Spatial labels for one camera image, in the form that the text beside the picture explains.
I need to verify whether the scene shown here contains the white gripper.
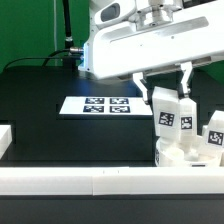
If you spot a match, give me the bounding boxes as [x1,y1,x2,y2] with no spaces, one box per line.
[85,0,224,105]

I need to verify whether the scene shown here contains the white right barrier wall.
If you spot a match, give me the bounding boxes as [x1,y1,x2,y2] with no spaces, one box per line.
[219,148,224,167]

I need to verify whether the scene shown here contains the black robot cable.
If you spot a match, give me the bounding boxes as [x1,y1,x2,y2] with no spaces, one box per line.
[1,49,84,73]

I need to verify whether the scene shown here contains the white barrier wall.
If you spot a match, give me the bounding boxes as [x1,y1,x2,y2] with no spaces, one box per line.
[0,125,12,159]
[0,167,224,196]
[219,148,224,167]

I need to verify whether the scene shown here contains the black vertical cable post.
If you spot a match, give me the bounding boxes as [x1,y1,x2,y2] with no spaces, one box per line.
[62,0,74,70]

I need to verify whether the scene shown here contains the white left barrier wall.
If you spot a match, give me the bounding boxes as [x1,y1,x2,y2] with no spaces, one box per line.
[0,125,12,159]

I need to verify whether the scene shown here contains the round white stool seat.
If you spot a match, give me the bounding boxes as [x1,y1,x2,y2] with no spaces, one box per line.
[155,136,222,167]

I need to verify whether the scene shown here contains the white front barrier wall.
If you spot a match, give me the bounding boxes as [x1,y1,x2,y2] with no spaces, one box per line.
[0,167,224,196]

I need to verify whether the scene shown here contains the white marker base plate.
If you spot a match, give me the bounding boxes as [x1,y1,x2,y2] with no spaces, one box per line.
[60,96,152,116]

